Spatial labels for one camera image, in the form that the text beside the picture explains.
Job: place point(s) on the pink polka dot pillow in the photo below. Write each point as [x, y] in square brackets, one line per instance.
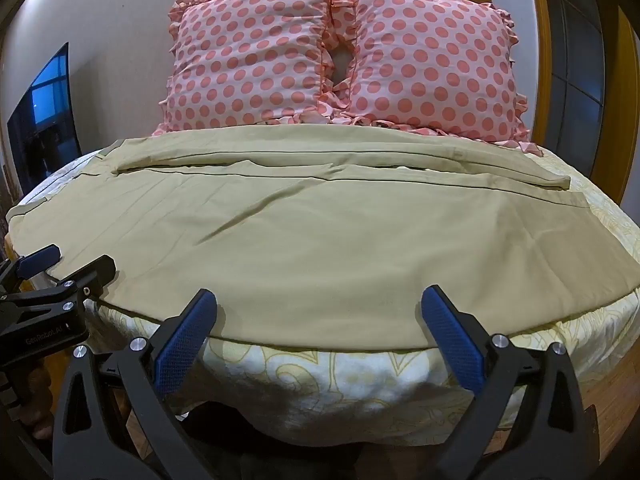
[250, 65]
[430, 65]

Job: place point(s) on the khaki pants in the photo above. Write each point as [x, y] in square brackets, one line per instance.
[310, 240]

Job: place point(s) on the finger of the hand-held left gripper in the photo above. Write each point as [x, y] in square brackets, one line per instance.
[35, 260]
[92, 275]

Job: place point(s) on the wooden framed window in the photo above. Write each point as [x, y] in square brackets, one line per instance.
[565, 40]

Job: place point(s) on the person's left hand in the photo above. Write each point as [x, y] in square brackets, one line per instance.
[35, 395]

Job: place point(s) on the bed with yellow patterned sheet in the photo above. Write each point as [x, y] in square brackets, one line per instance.
[350, 380]

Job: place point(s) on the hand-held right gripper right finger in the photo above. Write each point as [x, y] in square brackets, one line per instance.
[452, 340]

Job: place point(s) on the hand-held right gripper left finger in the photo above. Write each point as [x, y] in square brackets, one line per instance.
[181, 340]

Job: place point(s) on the black television screen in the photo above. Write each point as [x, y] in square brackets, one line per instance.
[45, 115]

